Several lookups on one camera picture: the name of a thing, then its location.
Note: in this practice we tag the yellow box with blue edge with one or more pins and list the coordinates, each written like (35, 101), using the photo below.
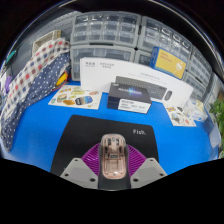
(170, 62)

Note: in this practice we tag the clear plastic storage box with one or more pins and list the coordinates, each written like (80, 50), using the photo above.
(196, 110)

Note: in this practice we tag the beige woven basket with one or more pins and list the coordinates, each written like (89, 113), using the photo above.
(46, 40)

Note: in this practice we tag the transparent pink computer mouse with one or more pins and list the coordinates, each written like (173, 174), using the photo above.
(114, 160)

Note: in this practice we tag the colourful printed sticker sheet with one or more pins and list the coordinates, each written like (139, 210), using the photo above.
(75, 96)
(180, 116)

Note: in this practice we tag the small dark product box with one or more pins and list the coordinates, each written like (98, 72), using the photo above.
(128, 98)

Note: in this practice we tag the green plant in white pot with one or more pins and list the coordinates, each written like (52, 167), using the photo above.
(218, 113)

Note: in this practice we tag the navy white-dotted cloth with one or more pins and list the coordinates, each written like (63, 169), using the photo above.
(36, 96)

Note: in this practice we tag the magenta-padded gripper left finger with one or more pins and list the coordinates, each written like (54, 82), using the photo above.
(78, 171)

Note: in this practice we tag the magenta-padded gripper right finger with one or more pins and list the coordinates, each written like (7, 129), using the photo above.
(148, 171)

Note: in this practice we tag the white keyboard packaging box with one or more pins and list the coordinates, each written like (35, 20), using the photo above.
(100, 71)

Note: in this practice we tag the black mouse pad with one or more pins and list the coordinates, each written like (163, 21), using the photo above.
(86, 133)

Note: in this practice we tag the red white checked cloth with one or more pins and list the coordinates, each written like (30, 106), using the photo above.
(30, 73)

